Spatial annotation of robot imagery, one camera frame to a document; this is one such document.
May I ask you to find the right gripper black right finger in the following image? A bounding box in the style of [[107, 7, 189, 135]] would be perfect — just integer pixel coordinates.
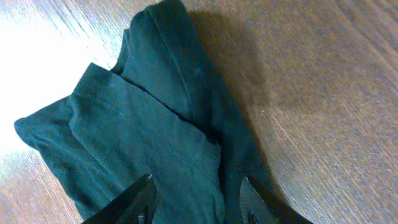
[[239, 177, 279, 224]]

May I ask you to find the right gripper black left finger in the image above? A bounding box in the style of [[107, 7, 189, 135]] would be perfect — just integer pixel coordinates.
[[82, 174, 157, 224]]

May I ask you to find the black Nike t-shirt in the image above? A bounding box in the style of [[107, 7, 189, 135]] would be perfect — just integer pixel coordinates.
[[14, 1, 307, 223]]

